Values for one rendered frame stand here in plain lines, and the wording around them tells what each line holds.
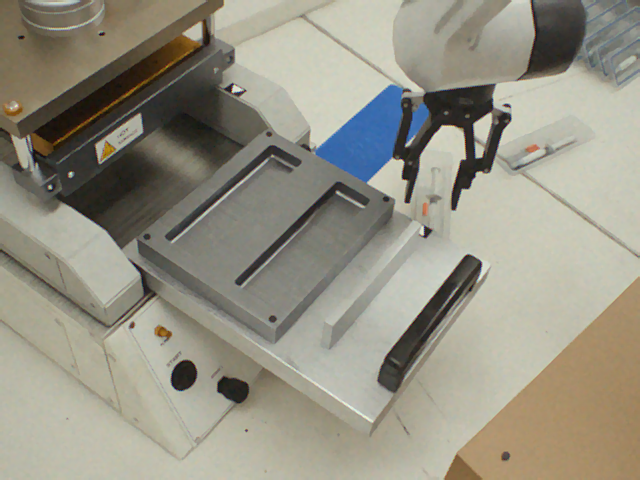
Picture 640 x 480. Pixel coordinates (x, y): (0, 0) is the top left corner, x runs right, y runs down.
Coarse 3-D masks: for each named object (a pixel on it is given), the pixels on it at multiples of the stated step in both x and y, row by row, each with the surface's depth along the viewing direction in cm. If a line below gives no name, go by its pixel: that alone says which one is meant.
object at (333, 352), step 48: (384, 240) 77; (432, 240) 78; (336, 288) 73; (384, 288) 74; (432, 288) 74; (240, 336) 69; (288, 336) 69; (336, 336) 68; (384, 336) 70; (336, 384) 67
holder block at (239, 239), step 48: (288, 144) 82; (192, 192) 76; (240, 192) 79; (288, 192) 77; (336, 192) 80; (144, 240) 72; (192, 240) 74; (240, 240) 73; (288, 240) 75; (336, 240) 74; (192, 288) 71; (240, 288) 69; (288, 288) 70
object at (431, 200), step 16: (432, 160) 109; (448, 160) 110; (432, 176) 107; (448, 176) 108; (416, 192) 105; (432, 192) 105; (448, 192) 106; (416, 208) 103; (432, 208) 103; (448, 208) 104; (432, 224) 102; (448, 224) 102
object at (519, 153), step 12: (564, 120) 123; (576, 120) 123; (540, 132) 120; (552, 132) 121; (564, 132) 121; (576, 132) 121; (588, 132) 121; (504, 144) 118; (516, 144) 118; (528, 144) 118; (540, 144) 119; (552, 144) 119; (564, 144) 119; (504, 156) 116; (516, 156) 116; (528, 156) 117; (540, 156) 117; (516, 168) 115
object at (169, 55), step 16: (160, 48) 80; (176, 48) 80; (192, 48) 81; (144, 64) 78; (160, 64) 78; (176, 64) 79; (112, 80) 76; (128, 80) 76; (144, 80) 77; (96, 96) 75; (112, 96) 75; (128, 96) 75; (64, 112) 73; (80, 112) 73; (96, 112) 73; (0, 128) 75; (48, 128) 71; (64, 128) 71; (80, 128) 72; (48, 144) 70
